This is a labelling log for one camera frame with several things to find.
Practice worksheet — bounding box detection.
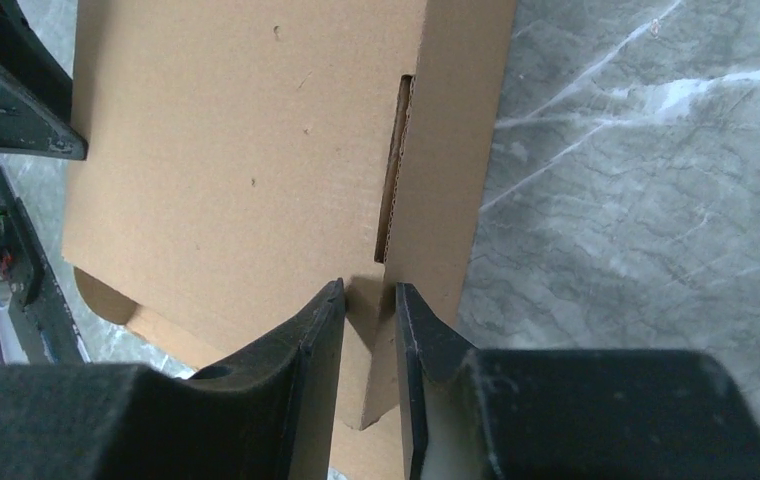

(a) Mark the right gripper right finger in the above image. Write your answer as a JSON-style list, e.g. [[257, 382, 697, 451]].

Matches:
[[396, 283, 760, 479]]

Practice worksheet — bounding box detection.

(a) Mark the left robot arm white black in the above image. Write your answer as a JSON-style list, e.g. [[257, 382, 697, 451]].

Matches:
[[0, 1, 88, 364]]

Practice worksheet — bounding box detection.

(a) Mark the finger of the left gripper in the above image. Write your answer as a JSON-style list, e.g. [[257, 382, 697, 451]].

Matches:
[[0, 0, 73, 123], [0, 65, 88, 161]]

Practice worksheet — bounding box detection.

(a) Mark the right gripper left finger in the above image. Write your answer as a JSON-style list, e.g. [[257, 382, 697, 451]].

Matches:
[[0, 280, 346, 479]]

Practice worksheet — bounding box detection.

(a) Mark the brown cardboard box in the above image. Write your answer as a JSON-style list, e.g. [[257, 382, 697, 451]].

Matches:
[[62, 1, 516, 479]]

